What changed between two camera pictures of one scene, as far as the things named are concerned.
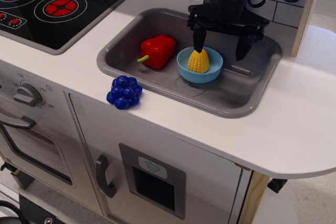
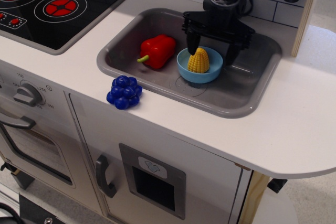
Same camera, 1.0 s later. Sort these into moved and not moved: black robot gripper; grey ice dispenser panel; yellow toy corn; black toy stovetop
Moved: black robot gripper
Not moved: grey ice dispenser panel; yellow toy corn; black toy stovetop
